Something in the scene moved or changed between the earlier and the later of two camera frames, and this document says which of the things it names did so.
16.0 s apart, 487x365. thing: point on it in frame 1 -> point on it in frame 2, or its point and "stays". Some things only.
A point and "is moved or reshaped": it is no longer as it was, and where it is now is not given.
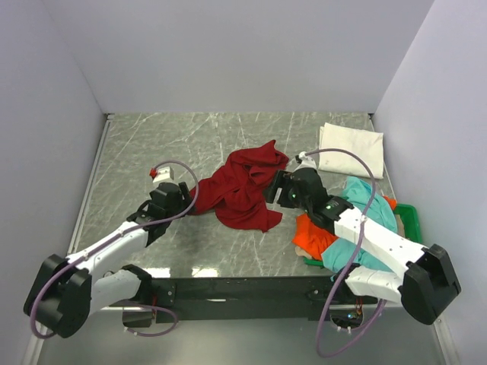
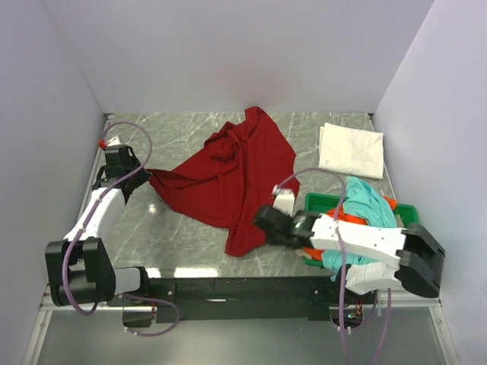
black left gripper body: x=182 y=204 -> x=140 y=176
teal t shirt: x=379 y=208 stays
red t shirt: x=236 y=191 is moved or reshaped
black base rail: x=222 y=299 stays
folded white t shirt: x=367 y=146 stays
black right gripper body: x=292 y=200 -> x=274 y=239
